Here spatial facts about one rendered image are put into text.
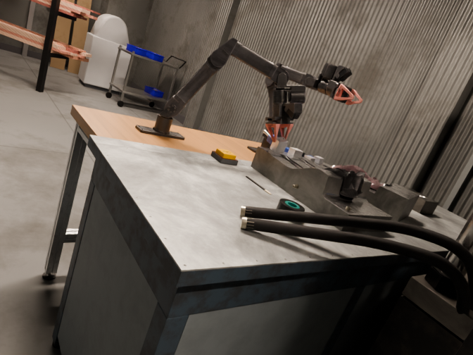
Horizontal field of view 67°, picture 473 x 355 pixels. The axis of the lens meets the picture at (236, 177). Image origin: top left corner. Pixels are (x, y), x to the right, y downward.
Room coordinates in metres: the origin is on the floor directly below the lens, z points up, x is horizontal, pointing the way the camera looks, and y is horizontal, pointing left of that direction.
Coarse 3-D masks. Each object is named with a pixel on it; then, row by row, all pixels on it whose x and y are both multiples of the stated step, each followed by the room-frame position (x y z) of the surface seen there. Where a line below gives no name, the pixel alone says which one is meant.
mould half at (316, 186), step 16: (256, 160) 1.41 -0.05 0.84; (272, 160) 1.34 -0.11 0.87; (272, 176) 1.32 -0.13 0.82; (288, 176) 1.26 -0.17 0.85; (304, 176) 1.21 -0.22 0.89; (320, 176) 1.16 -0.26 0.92; (336, 176) 1.17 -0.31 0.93; (288, 192) 1.24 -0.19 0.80; (304, 192) 1.19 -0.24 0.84; (320, 192) 1.14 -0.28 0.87; (336, 192) 1.18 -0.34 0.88; (320, 208) 1.12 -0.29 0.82; (336, 208) 1.08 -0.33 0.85; (352, 208) 1.12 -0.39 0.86; (368, 208) 1.19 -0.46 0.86
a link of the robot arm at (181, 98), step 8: (208, 64) 1.40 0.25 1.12; (200, 72) 1.40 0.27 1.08; (208, 72) 1.40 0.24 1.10; (192, 80) 1.40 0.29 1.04; (200, 80) 1.40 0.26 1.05; (184, 88) 1.40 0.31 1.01; (192, 88) 1.40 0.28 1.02; (200, 88) 1.41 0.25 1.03; (176, 96) 1.39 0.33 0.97; (184, 96) 1.40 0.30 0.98; (192, 96) 1.42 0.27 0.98; (168, 104) 1.39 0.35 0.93; (176, 104) 1.39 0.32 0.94; (184, 104) 1.40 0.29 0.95; (176, 112) 1.39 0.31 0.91
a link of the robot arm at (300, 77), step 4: (276, 64) 1.86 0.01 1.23; (280, 64) 1.85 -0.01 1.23; (284, 68) 1.84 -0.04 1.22; (288, 68) 1.83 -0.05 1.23; (288, 72) 1.82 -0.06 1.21; (292, 72) 1.80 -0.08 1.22; (296, 72) 1.78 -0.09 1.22; (300, 72) 1.77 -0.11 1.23; (292, 76) 1.79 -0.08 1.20; (296, 76) 1.77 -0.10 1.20; (300, 76) 1.75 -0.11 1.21; (304, 76) 1.72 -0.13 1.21; (308, 76) 1.71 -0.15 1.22; (312, 76) 1.69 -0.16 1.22; (268, 80) 1.87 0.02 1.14; (292, 80) 1.79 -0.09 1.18; (296, 80) 1.76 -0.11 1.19; (300, 80) 1.74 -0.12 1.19; (304, 80) 1.72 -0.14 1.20; (268, 84) 1.87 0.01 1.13; (272, 84) 1.85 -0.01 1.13; (300, 84) 1.74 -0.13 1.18; (304, 84) 1.71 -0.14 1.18; (312, 88) 1.70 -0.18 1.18; (316, 88) 1.71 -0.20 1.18
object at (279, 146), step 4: (264, 132) 1.52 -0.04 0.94; (268, 136) 1.47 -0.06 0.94; (268, 140) 1.47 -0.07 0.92; (276, 140) 1.43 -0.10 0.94; (280, 140) 1.43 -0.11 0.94; (284, 140) 1.44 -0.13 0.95; (272, 144) 1.44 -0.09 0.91; (276, 144) 1.42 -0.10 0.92; (280, 144) 1.42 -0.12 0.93; (284, 144) 1.44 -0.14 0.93; (272, 148) 1.44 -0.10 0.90; (276, 148) 1.42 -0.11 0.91; (280, 148) 1.43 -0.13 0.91; (284, 148) 1.45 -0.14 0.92; (276, 152) 1.43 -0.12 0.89; (280, 152) 1.45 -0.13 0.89
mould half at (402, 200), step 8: (368, 192) 1.45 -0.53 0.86; (376, 192) 1.43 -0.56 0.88; (384, 192) 1.42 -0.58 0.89; (392, 192) 1.40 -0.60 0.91; (400, 192) 1.45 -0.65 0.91; (408, 192) 1.52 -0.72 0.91; (368, 200) 1.44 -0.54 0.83; (376, 200) 1.43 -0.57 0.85; (384, 200) 1.41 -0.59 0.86; (392, 200) 1.40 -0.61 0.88; (400, 200) 1.38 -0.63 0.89; (408, 200) 1.37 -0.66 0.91; (416, 200) 1.56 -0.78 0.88; (384, 208) 1.40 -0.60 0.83; (392, 208) 1.39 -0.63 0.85; (400, 208) 1.37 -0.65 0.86; (408, 208) 1.48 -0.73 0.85; (392, 216) 1.38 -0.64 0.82; (400, 216) 1.37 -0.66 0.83
